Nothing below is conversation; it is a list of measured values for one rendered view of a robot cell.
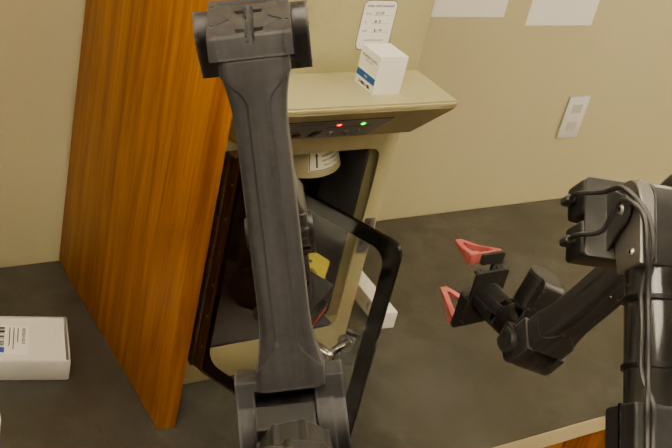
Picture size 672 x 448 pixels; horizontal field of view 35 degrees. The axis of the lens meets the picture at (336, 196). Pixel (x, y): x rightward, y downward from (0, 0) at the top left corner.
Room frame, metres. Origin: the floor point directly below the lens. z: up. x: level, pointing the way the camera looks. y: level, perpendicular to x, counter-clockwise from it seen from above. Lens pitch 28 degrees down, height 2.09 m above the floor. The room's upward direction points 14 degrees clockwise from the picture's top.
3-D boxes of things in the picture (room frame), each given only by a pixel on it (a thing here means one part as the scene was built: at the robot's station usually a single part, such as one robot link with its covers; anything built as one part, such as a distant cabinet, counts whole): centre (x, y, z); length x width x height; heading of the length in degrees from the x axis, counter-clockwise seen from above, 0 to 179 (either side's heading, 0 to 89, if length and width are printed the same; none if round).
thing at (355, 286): (1.31, 0.03, 1.19); 0.30 x 0.01 x 0.40; 60
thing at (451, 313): (1.52, -0.24, 1.16); 0.09 x 0.07 x 0.07; 38
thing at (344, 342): (1.25, -0.02, 1.20); 0.10 x 0.05 x 0.03; 60
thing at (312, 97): (1.44, 0.01, 1.46); 0.32 x 0.12 x 0.10; 127
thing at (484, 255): (1.52, -0.24, 1.23); 0.09 x 0.07 x 0.07; 38
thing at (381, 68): (1.47, -0.02, 1.54); 0.05 x 0.05 x 0.06; 38
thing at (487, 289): (1.46, -0.29, 1.20); 0.07 x 0.07 x 0.10; 38
